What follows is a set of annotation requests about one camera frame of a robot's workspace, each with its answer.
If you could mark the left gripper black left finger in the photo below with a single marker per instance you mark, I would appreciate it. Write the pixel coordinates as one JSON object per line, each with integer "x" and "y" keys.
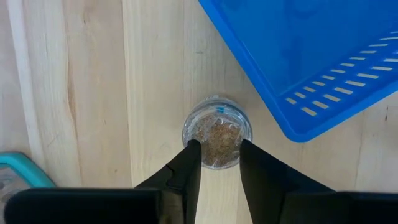
{"x": 183, "y": 186}

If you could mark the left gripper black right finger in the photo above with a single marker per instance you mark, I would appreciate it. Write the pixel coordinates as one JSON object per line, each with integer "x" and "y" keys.
{"x": 264, "y": 186}

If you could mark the glass jar of brown spice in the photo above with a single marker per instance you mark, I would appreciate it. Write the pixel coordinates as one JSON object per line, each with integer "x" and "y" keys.
{"x": 217, "y": 130}

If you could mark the blue slotted plastic basket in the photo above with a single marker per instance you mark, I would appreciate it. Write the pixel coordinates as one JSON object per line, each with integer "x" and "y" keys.
{"x": 311, "y": 46}

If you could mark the metal box grater teal frame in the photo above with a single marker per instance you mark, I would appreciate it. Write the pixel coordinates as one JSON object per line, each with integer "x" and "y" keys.
{"x": 28, "y": 169}

